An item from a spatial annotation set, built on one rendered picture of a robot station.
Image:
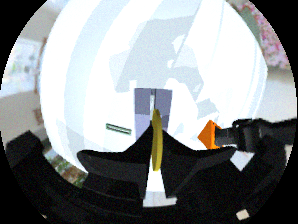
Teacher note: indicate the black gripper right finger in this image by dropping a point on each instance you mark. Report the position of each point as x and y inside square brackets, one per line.
[179, 163]

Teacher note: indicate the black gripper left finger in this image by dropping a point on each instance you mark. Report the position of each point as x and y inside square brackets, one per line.
[129, 165]

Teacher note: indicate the thin gold coin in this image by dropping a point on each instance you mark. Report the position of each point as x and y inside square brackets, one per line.
[157, 140]

